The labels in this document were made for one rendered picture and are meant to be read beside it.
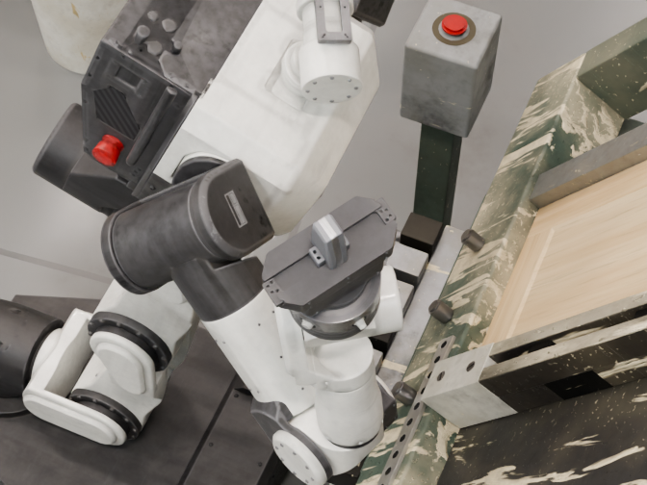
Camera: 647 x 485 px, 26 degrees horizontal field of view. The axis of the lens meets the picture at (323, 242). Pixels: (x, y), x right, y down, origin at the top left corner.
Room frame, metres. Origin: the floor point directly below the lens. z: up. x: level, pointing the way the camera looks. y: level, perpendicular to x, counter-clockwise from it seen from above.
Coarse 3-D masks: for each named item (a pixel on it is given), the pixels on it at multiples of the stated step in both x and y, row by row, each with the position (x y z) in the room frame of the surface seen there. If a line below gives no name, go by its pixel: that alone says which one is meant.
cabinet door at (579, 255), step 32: (576, 192) 1.13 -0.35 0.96; (608, 192) 1.08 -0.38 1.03; (640, 192) 1.04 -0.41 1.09; (544, 224) 1.10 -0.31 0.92; (576, 224) 1.06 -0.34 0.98; (608, 224) 1.02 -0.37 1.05; (640, 224) 0.98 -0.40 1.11; (544, 256) 1.03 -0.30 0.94; (576, 256) 0.99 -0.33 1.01; (608, 256) 0.95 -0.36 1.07; (640, 256) 0.92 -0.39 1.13; (512, 288) 1.00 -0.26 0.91; (544, 288) 0.97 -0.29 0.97; (576, 288) 0.93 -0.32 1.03; (608, 288) 0.89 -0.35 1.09; (640, 288) 0.86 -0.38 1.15; (512, 320) 0.93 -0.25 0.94; (544, 320) 0.90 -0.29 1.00
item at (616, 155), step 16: (640, 128) 1.15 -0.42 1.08; (608, 144) 1.16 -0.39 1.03; (624, 144) 1.13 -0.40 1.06; (640, 144) 1.11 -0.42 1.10; (576, 160) 1.17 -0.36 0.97; (592, 160) 1.15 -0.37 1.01; (608, 160) 1.12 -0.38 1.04; (624, 160) 1.11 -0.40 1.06; (640, 160) 1.10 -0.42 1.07; (544, 176) 1.19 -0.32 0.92; (560, 176) 1.16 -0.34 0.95; (576, 176) 1.13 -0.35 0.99; (592, 176) 1.12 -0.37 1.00; (608, 176) 1.12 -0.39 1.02; (544, 192) 1.15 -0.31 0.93; (560, 192) 1.14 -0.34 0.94
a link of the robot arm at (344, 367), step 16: (288, 320) 0.66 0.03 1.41; (288, 336) 0.65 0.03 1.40; (288, 352) 0.65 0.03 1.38; (304, 352) 0.65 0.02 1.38; (320, 352) 0.68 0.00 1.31; (336, 352) 0.68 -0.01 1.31; (352, 352) 0.68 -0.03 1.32; (368, 352) 0.68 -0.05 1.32; (288, 368) 0.65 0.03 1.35; (304, 368) 0.65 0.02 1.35; (320, 368) 0.65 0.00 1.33; (336, 368) 0.66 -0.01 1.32; (352, 368) 0.66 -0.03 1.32; (368, 368) 0.66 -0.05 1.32; (304, 384) 0.64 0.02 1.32; (320, 384) 0.64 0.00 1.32; (336, 384) 0.65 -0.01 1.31; (352, 384) 0.65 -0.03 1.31
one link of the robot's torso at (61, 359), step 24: (72, 312) 1.30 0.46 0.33; (48, 336) 1.24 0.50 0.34; (72, 336) 1.25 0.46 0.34; (48, 360) 1.19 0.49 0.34; (72, 360) 1.22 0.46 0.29; (48, 384) 1.15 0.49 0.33; (72, 384) 1.20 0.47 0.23; (48, 408) 1.11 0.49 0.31; (72, 408) 1.10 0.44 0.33; (96, 432) 1.08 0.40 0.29; (120, 432) 1.07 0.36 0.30
